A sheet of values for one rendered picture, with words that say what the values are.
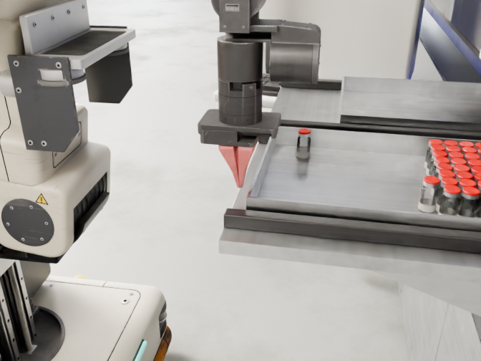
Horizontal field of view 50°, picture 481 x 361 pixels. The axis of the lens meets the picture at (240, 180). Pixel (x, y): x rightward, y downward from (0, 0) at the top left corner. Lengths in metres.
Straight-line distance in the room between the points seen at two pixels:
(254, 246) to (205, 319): 1.22
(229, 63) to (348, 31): 0.93
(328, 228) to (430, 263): 0.12
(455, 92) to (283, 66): 0.67
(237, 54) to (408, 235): 0.30
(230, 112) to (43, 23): 0.40
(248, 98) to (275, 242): 0.18
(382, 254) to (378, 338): 1.20
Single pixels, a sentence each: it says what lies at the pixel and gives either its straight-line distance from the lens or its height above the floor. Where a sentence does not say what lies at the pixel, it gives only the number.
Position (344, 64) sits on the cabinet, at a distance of 1.55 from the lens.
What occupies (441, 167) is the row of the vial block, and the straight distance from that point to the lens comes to 0.76.
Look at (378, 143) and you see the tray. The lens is 0.89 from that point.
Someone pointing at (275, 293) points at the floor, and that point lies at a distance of 1.95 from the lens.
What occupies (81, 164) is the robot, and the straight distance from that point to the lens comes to 1.06.
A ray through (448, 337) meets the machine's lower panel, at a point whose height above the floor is 0.46.
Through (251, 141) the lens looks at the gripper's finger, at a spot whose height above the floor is 0.98.
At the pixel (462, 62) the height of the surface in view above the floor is 0.86.
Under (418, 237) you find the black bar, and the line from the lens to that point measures 0.65.
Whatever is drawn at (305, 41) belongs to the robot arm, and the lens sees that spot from 0.63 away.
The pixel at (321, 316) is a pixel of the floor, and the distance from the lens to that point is 1.87.
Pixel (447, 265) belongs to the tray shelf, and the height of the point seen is 0.88.
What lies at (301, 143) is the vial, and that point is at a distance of 0.84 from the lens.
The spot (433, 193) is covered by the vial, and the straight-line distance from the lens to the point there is 0.72.
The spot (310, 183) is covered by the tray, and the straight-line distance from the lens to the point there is 0.77.
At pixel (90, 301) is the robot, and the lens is 1.54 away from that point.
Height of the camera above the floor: 1.24
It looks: 27 degrees down
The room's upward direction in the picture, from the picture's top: straight up
